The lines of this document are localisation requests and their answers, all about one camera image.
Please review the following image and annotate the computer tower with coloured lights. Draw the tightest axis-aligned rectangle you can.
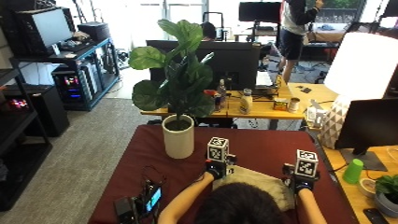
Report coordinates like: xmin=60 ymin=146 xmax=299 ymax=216
xmin=50 ymin=65 xmax=85 ymax=105

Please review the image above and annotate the small plant in grey pot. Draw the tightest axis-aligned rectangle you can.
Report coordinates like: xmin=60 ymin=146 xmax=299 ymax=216
xmin=372 ymin=174 xmax=398 ymax=218

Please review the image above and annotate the black monitor on stand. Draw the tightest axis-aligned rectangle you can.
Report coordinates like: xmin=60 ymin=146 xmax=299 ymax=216
xmin=237 ymin=1 xmax=283 ymax=43

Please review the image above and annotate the cream fuzzy cloth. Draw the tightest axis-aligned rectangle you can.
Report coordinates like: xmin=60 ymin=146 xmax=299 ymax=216
xmin=211 ymin=165 xmax=295 ymax=213

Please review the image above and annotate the clear bottle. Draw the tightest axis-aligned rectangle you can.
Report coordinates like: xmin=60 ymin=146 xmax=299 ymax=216
xmin=217 ymin=77 xmax=229 ymax=108

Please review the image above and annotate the white can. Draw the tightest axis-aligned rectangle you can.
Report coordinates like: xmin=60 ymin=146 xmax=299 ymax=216
xmin=287 ymin=96 xmax=301 ymax=114

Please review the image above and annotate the dark red tablecloth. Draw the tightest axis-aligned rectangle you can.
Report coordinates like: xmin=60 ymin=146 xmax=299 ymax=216
xmin=85 ymin=124 xmax=361 ymax=224

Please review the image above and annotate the black shelf unit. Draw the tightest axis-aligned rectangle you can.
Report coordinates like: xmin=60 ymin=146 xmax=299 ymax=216
xmin=0 ymin=67 xmax=53 ymax=213

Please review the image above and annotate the green plastic cup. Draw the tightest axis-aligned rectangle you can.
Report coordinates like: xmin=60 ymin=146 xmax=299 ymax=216
xmin=342 ymin=158 xmax=366 ymax=185

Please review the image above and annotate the yellow box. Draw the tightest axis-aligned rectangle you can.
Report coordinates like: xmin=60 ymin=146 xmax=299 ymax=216
xmin=273 ymin=97 xmax=290 ymax=112

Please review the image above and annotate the person's left hand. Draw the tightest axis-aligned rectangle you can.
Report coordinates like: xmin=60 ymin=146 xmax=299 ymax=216
xmin=203 ymin=154 xmax=239 ymax=181

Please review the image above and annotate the black monitor with stand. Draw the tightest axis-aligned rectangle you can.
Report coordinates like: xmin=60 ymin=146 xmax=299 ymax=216
xmin=333 ymin=98 xmax=398 ymax=173

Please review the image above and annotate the white carton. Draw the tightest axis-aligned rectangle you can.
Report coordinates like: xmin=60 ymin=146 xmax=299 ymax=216
xmin=305 ymin=99 xmax=327 ymax=129

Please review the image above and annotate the black phone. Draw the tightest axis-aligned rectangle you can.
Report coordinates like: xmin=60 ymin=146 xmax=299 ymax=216
xmin=363 ymin=207 xmax=391 ymax=224

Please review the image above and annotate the white marker cube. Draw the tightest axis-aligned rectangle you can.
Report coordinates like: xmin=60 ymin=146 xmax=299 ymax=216
xmin=206 ymin=136 xmax=230 ymax=163
xmin=294 ymin=148 xmax=319 ymax=179

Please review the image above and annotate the white tape roll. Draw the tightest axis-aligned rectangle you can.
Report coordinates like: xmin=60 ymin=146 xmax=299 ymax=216
xmin=357 ymin=177 xmax=379 ymax=199

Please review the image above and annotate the blue metal shelf rack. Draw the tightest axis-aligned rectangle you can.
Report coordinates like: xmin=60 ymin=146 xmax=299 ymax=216
xmin=9 ymin=36 xmax=122 ymax=112

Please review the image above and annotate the wide black monitor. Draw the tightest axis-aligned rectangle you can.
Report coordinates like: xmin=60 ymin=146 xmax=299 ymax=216
xmin=145 ymin=39 xmax=262 ymax=91

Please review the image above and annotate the light wooden desk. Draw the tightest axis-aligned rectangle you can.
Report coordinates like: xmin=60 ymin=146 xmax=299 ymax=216
xmin=321 ymin=144 xmax=398 ymax=224

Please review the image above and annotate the person's right hand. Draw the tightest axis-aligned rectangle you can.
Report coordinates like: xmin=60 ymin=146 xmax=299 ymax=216
xmin=282 ymin=162 xmax=322 ymax=194

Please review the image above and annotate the long wooden desk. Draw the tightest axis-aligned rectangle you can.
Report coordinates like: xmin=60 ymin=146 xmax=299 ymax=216
xmin=140 ymin=81 xmax=346 ymax=121

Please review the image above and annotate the black device with blue screen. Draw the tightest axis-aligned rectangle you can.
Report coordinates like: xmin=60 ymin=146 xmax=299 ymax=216
xmin=113 ymin=179 xmax=164 ymax=224

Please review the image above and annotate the monitor with grey screen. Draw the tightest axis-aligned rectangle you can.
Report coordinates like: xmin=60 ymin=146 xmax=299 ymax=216
xmin=14 ymin=6 xmax=77 ymax=58

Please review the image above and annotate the black box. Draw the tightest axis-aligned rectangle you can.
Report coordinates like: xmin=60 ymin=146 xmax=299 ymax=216
xmin=76 ymin=21 xmax=112 ymax=43

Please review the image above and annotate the thin black cable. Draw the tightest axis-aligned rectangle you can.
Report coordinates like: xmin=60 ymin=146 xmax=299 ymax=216
xmin=141 ymin=164 xmax=168 ymax=188

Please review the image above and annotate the white lamp with patterned base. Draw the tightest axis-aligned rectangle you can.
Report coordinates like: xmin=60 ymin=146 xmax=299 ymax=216
xmin=317 ymin=32 xmax=398 ymax=150

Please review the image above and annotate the white plastic bottle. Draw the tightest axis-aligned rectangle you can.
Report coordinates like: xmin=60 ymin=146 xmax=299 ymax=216
xmin=238 ymin=88 xmax=255 ymax=116

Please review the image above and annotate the green plant in white pot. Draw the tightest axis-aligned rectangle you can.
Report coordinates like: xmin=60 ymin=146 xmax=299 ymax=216
xmin=126 ymin=18 xmax=218 ymax=160

